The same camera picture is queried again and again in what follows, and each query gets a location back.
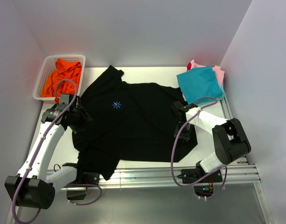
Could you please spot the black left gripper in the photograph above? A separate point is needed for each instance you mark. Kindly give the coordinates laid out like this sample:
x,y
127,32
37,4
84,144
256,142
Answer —
x,y
85,119

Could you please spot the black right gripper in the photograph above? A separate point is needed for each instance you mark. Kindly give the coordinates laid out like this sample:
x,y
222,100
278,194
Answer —
x,y
186,136

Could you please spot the black t-shirt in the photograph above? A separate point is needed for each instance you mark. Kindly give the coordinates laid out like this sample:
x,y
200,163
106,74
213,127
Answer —
x,y
131,122

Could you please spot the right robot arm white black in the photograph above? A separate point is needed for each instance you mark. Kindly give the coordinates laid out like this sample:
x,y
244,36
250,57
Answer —
x,y
229,137

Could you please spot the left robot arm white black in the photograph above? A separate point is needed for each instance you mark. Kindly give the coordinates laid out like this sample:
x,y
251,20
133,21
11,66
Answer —
x,y
32,187

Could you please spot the orange t-shirt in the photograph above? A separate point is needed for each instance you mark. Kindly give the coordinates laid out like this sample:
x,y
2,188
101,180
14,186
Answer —
x,y
64,70

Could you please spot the white plastic basket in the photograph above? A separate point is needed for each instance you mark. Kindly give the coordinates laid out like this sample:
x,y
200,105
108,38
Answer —
x,y
65,85

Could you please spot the teal folded t-shirt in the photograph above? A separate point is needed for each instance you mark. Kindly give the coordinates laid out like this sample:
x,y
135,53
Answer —
x,y
201,85

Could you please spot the red folded t-shirt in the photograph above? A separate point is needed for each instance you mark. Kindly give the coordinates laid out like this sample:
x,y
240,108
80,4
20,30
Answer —
x,y
189,67

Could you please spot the pink folded t-shirt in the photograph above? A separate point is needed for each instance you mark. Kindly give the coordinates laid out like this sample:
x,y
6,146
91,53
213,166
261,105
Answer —
x,y
219,73

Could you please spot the aluminium mounting rail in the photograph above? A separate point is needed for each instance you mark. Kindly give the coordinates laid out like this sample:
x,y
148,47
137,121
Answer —
x,y
149,177

